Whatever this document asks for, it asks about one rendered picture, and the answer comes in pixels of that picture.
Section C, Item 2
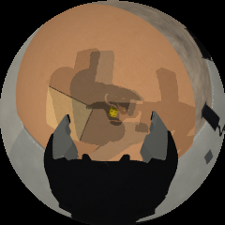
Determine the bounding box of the tan square mat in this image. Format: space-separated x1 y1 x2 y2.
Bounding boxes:
46 86 93 142

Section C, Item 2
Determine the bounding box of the yellow die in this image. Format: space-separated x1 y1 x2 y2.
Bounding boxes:
108 106 118 117

